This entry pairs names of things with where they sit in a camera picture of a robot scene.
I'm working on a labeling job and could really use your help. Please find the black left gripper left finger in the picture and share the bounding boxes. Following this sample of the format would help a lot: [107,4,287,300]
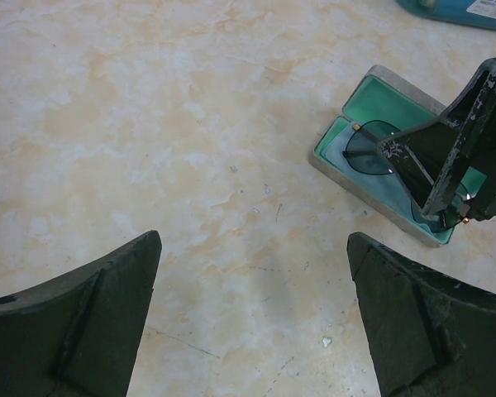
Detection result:
[0,231,162,396]

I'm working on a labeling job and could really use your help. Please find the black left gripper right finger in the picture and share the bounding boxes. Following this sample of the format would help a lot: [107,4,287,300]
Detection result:
[346,232,496,396]

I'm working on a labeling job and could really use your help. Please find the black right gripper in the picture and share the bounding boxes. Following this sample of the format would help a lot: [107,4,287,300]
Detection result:
[377,58,496,222]

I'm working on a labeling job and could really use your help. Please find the black thin-frame glasses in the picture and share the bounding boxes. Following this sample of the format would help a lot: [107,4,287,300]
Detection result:
[341,120,471,233]

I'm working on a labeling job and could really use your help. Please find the blue cleaning cloth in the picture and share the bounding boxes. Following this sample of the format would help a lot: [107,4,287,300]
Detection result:
[309,117,452,247]

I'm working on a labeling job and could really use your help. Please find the grey glasses case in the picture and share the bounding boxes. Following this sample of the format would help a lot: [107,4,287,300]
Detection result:
[309,65,487,247]

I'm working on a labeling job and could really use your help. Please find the teal plastic basin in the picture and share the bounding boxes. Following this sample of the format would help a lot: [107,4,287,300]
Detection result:
[396,0,496,31]

